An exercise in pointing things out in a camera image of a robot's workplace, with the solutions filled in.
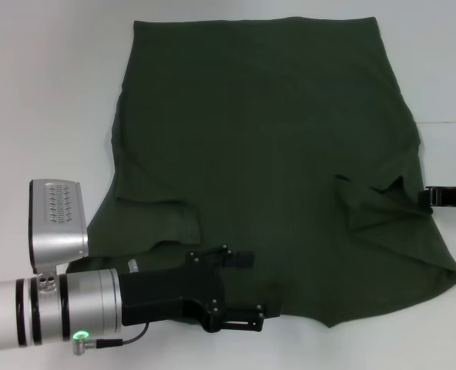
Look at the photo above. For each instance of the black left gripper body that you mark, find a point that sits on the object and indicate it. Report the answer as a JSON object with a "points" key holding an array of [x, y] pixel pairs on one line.
{"points": [[155, 294]]}

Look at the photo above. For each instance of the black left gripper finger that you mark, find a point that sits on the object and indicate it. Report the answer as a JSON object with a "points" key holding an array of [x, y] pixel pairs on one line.
{"points": [[232, 313], [243, 259]]}

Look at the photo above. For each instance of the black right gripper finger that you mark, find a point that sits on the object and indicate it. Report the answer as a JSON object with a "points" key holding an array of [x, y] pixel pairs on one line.
{"points": [[440, 196]]}

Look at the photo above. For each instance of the dark green t-shirt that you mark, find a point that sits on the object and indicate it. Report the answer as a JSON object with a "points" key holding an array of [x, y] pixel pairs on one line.
{"points": [[270, 135]]}

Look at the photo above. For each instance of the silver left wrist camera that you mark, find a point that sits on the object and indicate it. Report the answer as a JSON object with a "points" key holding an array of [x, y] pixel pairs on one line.
{"points": [[58, 239]]}

